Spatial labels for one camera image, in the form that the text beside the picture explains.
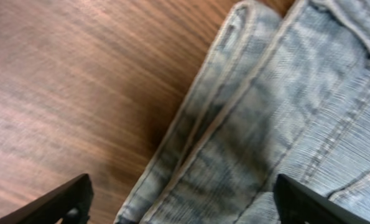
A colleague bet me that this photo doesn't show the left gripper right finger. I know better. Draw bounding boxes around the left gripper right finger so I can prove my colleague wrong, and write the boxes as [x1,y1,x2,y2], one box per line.
[273,174,370,224]

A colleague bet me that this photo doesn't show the light blue denim jeans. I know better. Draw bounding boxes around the light blue denim jeans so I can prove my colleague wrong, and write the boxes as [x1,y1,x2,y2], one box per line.
[116,0,370,223]

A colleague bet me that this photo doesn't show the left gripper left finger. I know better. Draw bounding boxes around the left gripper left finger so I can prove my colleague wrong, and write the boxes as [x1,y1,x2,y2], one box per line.
[0,174,94,224]

